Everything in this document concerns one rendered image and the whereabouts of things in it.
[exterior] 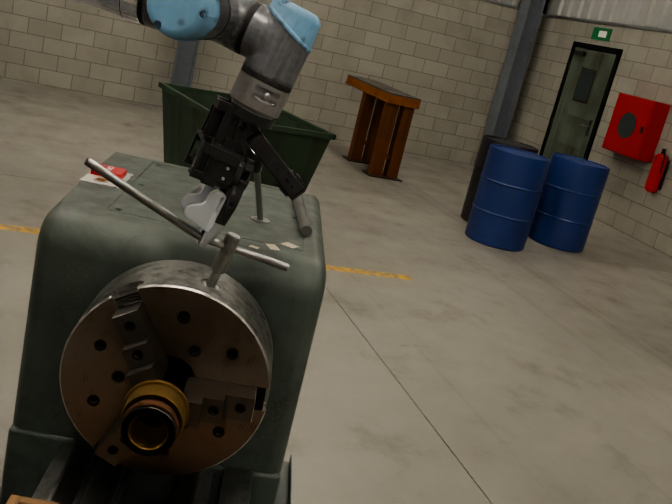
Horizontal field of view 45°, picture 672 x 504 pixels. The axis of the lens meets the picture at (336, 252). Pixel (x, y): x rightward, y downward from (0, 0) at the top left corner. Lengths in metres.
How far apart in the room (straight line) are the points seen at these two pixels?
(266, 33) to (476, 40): 11.43
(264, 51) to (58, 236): 0.48
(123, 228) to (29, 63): 9.86
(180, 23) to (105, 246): 0.50
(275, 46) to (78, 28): 10.06
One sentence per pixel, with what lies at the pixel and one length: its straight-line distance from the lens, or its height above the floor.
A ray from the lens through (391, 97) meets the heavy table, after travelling 9.45.
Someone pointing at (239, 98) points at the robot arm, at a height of 1.52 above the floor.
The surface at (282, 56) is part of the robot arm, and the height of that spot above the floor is 1.59.
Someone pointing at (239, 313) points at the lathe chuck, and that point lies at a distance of 1.20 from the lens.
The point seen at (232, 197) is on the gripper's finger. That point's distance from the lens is 1.13.
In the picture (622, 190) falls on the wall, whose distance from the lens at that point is 10.60.
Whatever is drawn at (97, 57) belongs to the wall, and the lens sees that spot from 11.17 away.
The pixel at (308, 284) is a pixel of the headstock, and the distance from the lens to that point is 1.34.
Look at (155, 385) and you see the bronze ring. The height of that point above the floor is 1.12.
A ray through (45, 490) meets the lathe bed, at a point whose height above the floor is 0.86.
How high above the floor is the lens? 1.65
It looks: 16 degrees down
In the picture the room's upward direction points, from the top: 14 degrees clockwise
